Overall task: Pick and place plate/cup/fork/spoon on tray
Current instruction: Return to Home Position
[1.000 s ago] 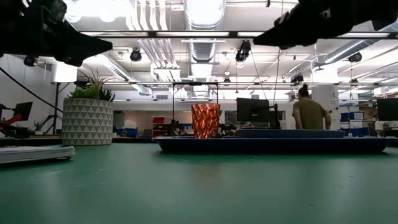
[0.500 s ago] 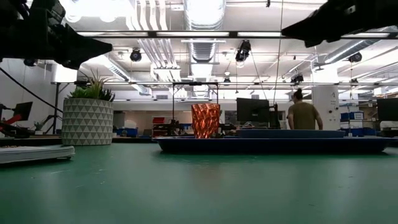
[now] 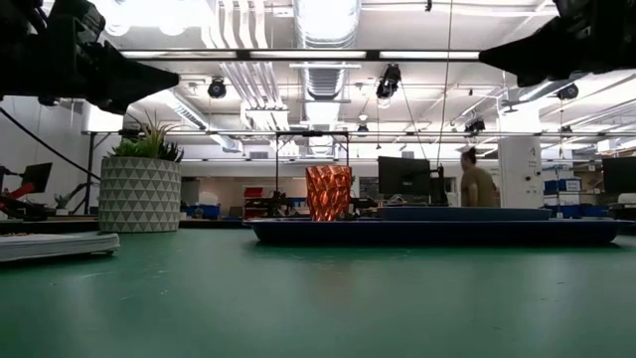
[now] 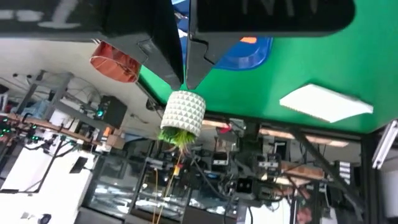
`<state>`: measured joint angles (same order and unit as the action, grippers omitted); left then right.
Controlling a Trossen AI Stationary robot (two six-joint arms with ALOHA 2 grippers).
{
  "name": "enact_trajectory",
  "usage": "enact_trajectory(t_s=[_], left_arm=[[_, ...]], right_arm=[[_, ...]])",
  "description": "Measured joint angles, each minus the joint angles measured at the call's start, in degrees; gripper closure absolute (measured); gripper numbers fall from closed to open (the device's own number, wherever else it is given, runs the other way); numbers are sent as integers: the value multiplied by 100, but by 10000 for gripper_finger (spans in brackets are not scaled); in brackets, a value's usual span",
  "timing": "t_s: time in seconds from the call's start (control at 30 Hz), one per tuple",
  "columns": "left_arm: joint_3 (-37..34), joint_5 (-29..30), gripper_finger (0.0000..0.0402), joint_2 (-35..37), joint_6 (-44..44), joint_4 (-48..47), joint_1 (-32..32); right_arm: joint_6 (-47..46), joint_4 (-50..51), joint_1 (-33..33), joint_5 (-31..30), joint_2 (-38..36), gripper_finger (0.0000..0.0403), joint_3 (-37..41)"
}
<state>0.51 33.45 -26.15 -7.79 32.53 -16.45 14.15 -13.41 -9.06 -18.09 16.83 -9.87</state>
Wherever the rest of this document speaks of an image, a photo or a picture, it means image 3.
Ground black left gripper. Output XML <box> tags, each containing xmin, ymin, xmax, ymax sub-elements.
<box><xmin>0</xmin><ymin>0</ymin><xmax>181</xmax><ymax>116</ymax></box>

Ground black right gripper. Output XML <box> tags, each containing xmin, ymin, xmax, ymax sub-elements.
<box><xmin>478</xmin><ymin>0</ymin><xmax>636</xmax><ymax>89</ymax></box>

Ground blue plate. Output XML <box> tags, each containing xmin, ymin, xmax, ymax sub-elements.
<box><xmin>380</xmin><ymin>206</ymin><xmax>553</xmax><ymax>223</ymax></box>

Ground orange faceted plastic cup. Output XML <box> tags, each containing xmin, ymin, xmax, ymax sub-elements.
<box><xmin>304</xmin><ymin>164</ymin><xmax>353</xmax><ymax>223</ymax></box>

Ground dark blue serving tray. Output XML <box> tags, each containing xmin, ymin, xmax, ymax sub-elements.
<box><xmin>245</xmin><ymin>218</ymin><xmax>627</xmax><ymax>247</ymax></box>

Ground green spiky potted plant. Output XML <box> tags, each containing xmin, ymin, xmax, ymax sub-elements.
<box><xmin>109</xmin><ymin>109</ymin><xmax>186</xmax><ymax>163</ymax></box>

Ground black tripod stand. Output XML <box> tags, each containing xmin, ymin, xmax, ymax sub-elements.
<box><xmin>54</xmin><ymin>131</ymin><xmax>100</xmax><ymax>215</ymax></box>

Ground grey triangle-patterned planter pot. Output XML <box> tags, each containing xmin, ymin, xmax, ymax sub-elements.
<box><xmin>97</xmin><ymin>156</ymin><xmax>183</xmax><ymax>234</ymax></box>

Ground white square pillar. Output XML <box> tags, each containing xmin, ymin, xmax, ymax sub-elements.
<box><xmin>498</xmin><ymin>136</ymin><xmax>544</xmax><ymax>209</ymax></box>

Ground small black monitor on stand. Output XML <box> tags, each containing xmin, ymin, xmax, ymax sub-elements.
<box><xmin>19</xmin><ymin>162</ymin><xmax>54</xmax><ymax>194</ymax></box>

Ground blue bin with white label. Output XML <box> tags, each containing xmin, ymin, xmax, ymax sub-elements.
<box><xmin>544</xmin><ymin>178</ymin><xmax>582</xmax><ymax>194</ymax></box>

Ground person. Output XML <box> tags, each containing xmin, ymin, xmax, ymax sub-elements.
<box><xmin>459</xmin><ymin>147</ymin><xmax>500</xmax><ymax>209</ymax></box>

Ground black computer monitor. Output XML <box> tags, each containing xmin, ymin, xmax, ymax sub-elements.
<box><xmin>602</xmin><ymin>156</ymin><xmax>636</xmax><ymax>196</ymax></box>
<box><xmin>377</xmin><ymin>156</ymin><xmax>431</xmax><ymax>198</ymax></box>

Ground blue storage bins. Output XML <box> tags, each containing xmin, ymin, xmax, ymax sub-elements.
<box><xmin>183</xmin><ymin>202</ymin><xmax>222</xmax><ymax>220</ymax></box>

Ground row of blue bins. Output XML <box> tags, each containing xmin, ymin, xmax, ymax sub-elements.
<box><xmin>546</xmin><ymin>204</ymin><xmax>610</xmax><ymax>219</ymax></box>

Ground white flat pad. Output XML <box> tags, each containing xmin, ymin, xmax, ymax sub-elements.
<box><xmin>0</xmin><ymin>231</ymin><xmax>121</xmax><ymax>264</ymax></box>

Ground overhead light bar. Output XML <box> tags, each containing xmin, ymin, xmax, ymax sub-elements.
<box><xmin>118</xmin><ymin>49</ymin><xmax>482</xmax><ymax>63</ymax></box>

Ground long black horizontal rail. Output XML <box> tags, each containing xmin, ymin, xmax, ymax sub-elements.
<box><xmin>81</xmin><ymin>129</ymin><xmax>636</xmax><ymax>139</ymax></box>

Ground thin hanging black cable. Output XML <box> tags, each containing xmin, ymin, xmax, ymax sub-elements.
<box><xmin>435</xmin><ymin>0</ymin><xmax>454</xmax><ymax>168</ymax></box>

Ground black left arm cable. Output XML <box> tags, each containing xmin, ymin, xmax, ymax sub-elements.
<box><xmin>0</xmin><ymin>105</ymin><xmax>102</xmax><ymax>181</ymax></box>

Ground red tool handle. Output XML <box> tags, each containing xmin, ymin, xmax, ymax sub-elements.
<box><xmin>4</xmin><ymin>182</ymin><xmax>34</xmax><ymax>201</ymax></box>

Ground black background frame stand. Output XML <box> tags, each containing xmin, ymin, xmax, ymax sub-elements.
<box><xmin>274</xmin><ymin>130</ymin><xmax>351</xmax><ymax>218</ymax></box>

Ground round silver ceiling duct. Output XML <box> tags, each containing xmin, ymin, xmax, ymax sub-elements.
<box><xmin>292</xmin><ymin>0</ymin><xmax>363</xmax><ymax>50</ymax></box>

